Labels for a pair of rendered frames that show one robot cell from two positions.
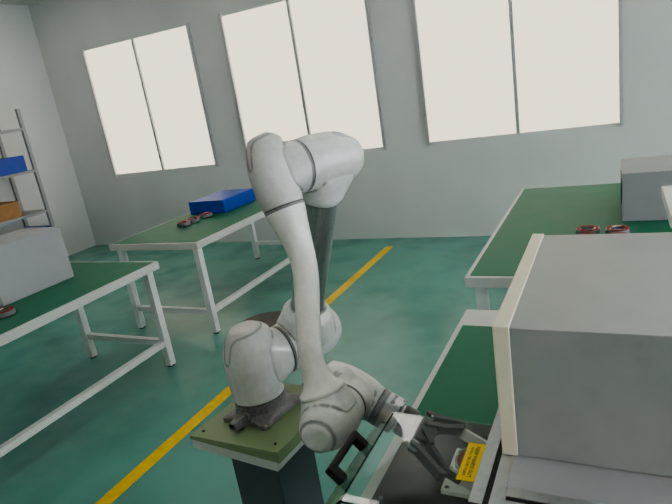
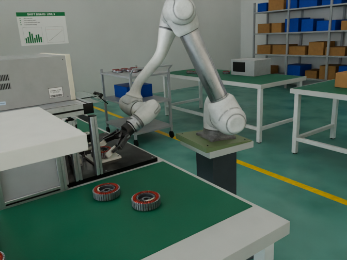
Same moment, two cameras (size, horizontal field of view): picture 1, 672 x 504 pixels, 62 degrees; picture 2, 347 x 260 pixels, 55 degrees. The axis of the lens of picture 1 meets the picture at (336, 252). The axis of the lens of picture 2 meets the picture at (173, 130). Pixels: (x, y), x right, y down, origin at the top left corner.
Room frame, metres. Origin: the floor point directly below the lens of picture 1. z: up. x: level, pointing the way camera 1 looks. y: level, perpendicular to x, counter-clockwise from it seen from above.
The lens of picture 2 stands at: (2.17, -1.53, 1.39)
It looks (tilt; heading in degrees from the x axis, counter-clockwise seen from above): 16 degrees down; 118
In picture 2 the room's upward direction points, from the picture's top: 3 degrees counter-clockwise
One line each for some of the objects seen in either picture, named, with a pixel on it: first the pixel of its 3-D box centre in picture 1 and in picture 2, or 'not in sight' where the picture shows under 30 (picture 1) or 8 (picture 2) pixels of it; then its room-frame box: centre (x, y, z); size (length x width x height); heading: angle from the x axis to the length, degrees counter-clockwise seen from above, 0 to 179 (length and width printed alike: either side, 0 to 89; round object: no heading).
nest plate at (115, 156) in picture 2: not in sight; (102, 156); (1.06, -0.25, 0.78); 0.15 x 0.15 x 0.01; 62
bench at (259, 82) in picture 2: not in sight; (224, 98); (0.55, 3.31, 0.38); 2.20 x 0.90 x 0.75; 152
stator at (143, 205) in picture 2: not in sight; (145, 200); (1.53, -0.56, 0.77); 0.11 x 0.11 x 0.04
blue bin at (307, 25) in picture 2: not in sight; (312, 25); (1.47, 6.63, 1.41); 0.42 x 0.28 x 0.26; 64
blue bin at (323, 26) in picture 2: not in sight; (331, 25); (1.86, 6.42, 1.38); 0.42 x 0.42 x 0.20; 60
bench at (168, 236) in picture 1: (232, 251); not in sight; (5.01, 0.94, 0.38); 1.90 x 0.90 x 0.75; 152
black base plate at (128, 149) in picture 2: not in sight; (91, 154); (0.95, -0.20, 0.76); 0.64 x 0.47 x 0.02; 152
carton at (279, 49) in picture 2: not in sight; (284, 49); (0.86, 6.96, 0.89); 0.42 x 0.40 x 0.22; 154
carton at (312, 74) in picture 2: not in sight; (315, 73); (1.61, 6.56, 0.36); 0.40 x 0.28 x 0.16; 63
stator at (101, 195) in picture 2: not in sight; (106, 191); (1.33, -0.56, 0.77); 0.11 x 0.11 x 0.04
